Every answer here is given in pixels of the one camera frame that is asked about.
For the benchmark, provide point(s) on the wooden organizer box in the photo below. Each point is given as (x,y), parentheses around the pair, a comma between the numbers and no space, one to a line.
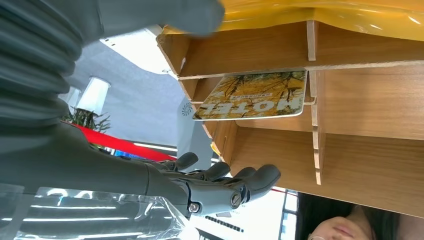
(364,99)

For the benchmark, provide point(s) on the yellow tape on box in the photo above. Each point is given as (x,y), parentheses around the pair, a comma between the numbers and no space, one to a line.
(331,13)

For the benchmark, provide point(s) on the white card reader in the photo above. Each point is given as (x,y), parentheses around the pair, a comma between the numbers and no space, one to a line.
(139,53)

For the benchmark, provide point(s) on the red barrier belt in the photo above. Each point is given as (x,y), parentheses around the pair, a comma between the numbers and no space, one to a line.
(116,143)

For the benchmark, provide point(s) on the green potted plant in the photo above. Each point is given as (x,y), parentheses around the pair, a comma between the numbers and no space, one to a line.
(87,121)

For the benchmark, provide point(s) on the small white planter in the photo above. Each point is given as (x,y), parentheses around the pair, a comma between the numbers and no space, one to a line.
(73,97)

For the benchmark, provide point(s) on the person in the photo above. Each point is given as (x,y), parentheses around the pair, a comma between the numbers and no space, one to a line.
(338,228)

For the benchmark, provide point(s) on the clear plastic hand cover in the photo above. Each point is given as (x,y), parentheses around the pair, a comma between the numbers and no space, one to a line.
(99,215)

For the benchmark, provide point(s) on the silver kiosk stand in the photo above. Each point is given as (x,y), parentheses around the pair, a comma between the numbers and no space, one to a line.
(192,132)

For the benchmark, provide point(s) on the large white planter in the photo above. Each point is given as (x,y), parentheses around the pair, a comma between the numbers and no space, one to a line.
(94,96)

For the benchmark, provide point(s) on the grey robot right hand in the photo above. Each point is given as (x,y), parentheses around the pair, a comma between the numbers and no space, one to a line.
(82,165)

